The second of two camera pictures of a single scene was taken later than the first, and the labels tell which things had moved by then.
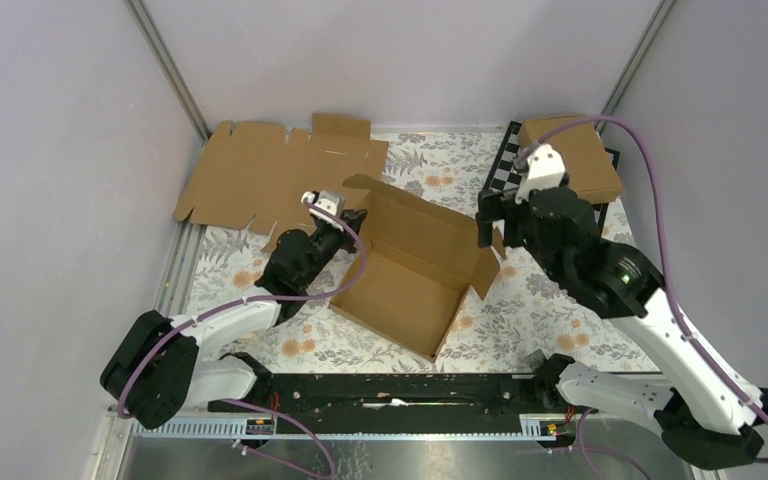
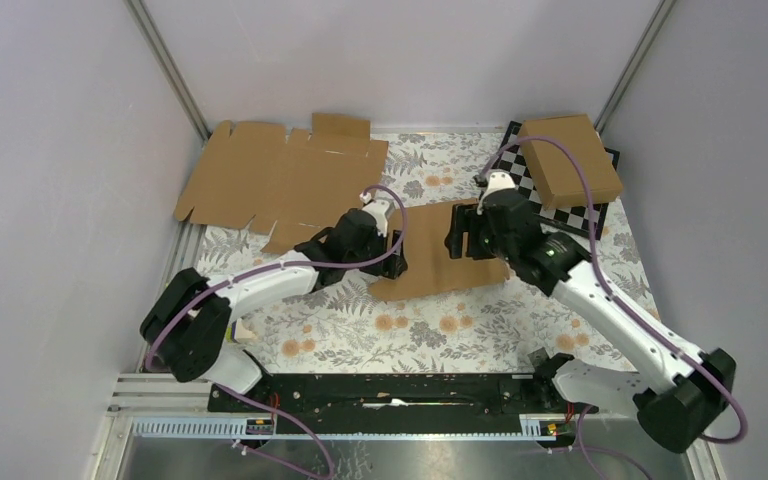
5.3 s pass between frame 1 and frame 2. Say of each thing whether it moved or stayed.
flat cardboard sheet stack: stayed
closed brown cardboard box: stayed
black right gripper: moved
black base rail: stayed
